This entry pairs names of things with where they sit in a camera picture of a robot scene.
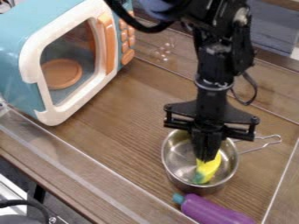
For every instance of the purple toy eggplant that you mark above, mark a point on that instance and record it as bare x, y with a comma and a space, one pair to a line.
206, 212

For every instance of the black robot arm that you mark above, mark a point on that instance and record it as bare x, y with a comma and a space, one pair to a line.
221, 27

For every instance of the yellow toy banana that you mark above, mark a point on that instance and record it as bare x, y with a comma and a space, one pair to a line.
206, 169

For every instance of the silver pot with wire handle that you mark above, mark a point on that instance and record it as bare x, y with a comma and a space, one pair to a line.
179, 163

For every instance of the orange microwave turntable plate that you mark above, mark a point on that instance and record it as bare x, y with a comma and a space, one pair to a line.
62, 73

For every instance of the blue grey sofa background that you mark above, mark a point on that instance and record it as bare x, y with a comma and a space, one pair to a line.
275, 27

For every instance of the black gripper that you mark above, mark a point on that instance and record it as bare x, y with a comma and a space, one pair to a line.
210, 113

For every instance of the blue toy microwave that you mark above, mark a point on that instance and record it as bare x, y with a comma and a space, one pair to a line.
43, 30

